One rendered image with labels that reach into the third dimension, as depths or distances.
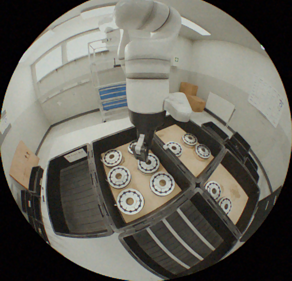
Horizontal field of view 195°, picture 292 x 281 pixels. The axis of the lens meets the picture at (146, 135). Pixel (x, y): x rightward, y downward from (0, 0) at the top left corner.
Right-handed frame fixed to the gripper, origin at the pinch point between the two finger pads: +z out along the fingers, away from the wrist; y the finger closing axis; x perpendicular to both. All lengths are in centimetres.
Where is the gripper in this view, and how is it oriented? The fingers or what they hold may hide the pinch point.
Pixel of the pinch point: (147, 149)
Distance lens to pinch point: 25.6
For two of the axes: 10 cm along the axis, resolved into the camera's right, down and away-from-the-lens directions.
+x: 9.6, 1.8, -1.9
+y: -2.7, 6.6, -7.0
